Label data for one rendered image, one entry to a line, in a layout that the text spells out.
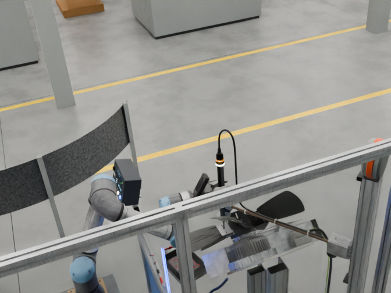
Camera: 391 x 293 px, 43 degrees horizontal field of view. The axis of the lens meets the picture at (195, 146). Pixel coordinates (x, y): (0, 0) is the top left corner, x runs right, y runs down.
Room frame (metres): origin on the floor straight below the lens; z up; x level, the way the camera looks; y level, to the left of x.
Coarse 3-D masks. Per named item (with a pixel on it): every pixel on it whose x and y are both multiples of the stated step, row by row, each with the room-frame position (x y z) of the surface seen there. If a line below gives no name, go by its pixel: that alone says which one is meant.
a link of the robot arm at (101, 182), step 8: (96, 176) 1.92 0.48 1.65; (104, 176) 1.91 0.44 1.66; (96, 184) 1.86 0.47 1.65; (104, 184) 1.84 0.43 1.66; (112, 184) 1.87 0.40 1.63; (88, 200) 1.86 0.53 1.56; (88, 216) 1.85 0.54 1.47; (96, 216) 1.83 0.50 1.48; (88, 224) 1.84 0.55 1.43; (96, 224) 1.83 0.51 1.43
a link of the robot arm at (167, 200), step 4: (168, 196) 1.91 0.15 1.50; (172, 196) 1.91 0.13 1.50; (176, 196) 1.91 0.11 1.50; (180, 196) 1.91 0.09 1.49; (160, 200) 1.90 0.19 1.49; (164, 200) 1.89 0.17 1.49; (168, 200) 1.89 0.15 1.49; (172, 200) 1.89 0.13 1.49; (176, 200) 1.89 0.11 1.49; (180, 200) 1.89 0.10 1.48; (160, 204) 1.89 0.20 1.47; (164, 204) 1.87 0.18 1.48; (168, 204) 1.88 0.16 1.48
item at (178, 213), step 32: (320, 160) 1.34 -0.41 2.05; (352, 160) 1.34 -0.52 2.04; (224, 192) 1.22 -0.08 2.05; (256, 192) 1.23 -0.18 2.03; (128, 224) 1.11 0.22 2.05; (160, 224) 1.13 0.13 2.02; (32, 256) 1.01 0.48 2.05; (64, 256) 1.03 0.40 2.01; (384, 256) 1.42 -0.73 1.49; (192, 288) 1.15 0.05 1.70; (384, 288) 1.42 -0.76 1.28
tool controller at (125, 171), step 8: (120, 160) 2.63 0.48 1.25; (128, 160) 2.65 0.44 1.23; (112, 168) 2.62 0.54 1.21; (120, 168) 2.54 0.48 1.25; (128, 168) 2.55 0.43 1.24; (120, 176) 2.48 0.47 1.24; (128, 176) 2.46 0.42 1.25; (136, 176) 2.47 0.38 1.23; (120, 184) 2.46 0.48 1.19; (128, 184) 2.41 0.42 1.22; (136, 184) 2.42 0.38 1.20; (120, 192) 2.43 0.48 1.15; (128, 192) 2.41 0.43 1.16; (136, 192) 2.42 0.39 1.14; (120, 200) 2.42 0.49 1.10; (128, 200) 2.40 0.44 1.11; (136, 200) 2.42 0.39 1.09
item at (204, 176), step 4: (204, 176) 1.95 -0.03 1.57; (200, 180) 1.96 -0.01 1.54; (204, 180) 1.94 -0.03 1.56; (208, 180) 1.94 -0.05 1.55; (200, 184) 1.94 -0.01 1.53; (204, 184) 1.93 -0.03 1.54; (196, 188) 1.95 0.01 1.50; (200, 188) 1.93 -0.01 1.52; (196, 192) 1.93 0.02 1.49; (200, 192) 1.93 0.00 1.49
